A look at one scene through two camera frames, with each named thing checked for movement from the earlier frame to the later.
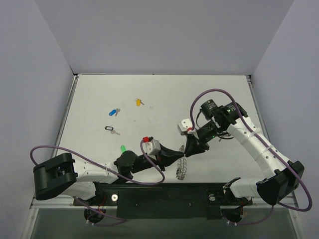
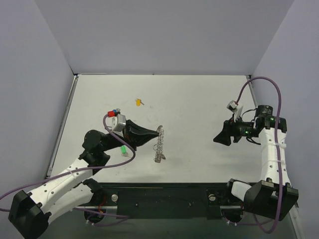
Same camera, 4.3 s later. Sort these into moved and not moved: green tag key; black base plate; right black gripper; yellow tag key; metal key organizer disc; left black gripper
Moved: metal key organizer disc; left black gripper; right black gripper
Not moved: black base plate; yellow tag key; green tag key
